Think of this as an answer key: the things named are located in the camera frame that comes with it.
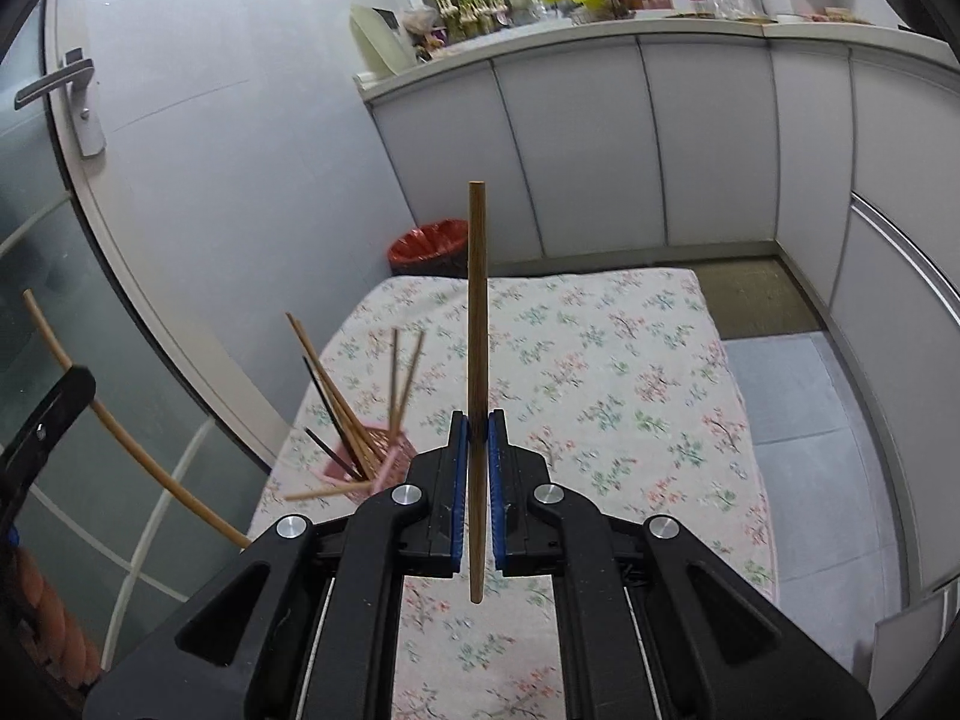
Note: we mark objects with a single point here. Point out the brown floor mat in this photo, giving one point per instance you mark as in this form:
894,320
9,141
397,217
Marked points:
757,292

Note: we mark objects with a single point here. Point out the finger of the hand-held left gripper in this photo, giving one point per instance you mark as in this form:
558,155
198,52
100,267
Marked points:
52,420

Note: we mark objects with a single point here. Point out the red trash bin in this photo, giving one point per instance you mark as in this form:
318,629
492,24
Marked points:
427,240

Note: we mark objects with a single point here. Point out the floral tablecloth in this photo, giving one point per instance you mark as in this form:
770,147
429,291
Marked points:
600,427

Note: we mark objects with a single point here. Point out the grey floor mat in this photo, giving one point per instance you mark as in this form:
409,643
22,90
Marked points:
817,465

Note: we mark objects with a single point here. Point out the sprouting garlic bulbs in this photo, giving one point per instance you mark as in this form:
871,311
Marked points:
469,15

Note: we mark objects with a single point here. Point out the pink perforated chopstick holder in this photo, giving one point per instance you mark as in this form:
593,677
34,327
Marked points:
405,450

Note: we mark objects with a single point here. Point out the white base cabinet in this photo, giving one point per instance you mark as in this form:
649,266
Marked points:
585,150

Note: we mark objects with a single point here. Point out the white panel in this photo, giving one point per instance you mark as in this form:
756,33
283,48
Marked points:
907,645

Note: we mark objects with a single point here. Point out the glass door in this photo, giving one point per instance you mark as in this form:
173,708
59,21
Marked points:
112,360

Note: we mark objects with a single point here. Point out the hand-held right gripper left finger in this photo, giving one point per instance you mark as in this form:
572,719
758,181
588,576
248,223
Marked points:
456,480

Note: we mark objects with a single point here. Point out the person's left hand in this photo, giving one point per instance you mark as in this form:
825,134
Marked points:
56,607

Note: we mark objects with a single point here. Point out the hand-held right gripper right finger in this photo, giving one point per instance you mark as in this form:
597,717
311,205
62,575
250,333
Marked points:
495,480

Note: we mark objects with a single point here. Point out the white side cabinet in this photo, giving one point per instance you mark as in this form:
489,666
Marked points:
900,202

